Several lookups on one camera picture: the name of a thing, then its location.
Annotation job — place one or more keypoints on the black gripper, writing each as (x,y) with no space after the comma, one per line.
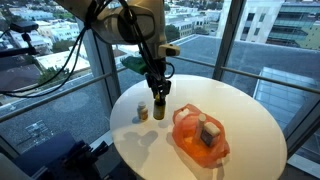
(159,81)

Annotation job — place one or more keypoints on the black container with yellow cap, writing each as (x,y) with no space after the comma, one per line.
(159,111)

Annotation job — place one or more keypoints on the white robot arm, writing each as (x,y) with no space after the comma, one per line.
(113,25)

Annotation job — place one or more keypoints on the small spice jar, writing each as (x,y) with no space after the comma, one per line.
(142,114)

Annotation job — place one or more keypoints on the tall white tube bottle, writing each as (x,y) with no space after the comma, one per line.
(200,128)

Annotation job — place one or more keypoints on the gray slanted window mullion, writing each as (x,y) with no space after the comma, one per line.
(103,73)

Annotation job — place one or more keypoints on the orange plastic bag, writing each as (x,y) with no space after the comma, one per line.
(200,153)

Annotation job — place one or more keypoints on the dark wide window mullion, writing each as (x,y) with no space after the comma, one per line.
(228,36)

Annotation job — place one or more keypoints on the black equipment with orange part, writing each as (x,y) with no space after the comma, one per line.
(96,163)

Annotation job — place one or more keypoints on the gray window handrail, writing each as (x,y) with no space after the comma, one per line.
(60,95)
(266,79)

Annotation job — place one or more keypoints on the blue padded seat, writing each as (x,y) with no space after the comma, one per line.
(43,155)

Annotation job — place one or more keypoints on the beige wrist camera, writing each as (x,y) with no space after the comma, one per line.
(169,50)

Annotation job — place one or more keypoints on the dark window frame corner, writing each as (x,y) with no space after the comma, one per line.
(301,130)

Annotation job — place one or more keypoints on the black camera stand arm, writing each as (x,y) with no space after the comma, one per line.
(20,50)

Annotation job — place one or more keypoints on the black camera on stand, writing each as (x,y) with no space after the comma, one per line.
(24,26)

